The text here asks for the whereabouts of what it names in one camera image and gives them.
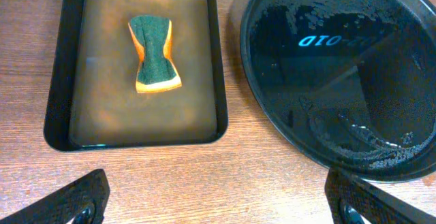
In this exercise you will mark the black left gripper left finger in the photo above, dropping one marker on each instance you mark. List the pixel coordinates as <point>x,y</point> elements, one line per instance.
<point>81,201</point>

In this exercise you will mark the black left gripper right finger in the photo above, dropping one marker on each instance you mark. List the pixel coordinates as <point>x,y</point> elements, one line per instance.
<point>353,200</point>

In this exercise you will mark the orange green scrub sponge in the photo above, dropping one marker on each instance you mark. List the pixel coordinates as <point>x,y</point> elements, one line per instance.
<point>152,38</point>

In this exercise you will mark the black rectangular tray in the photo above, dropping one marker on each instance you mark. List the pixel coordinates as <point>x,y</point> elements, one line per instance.
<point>93,101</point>

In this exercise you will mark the black round tray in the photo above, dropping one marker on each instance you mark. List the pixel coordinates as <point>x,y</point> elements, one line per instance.
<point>349,83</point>

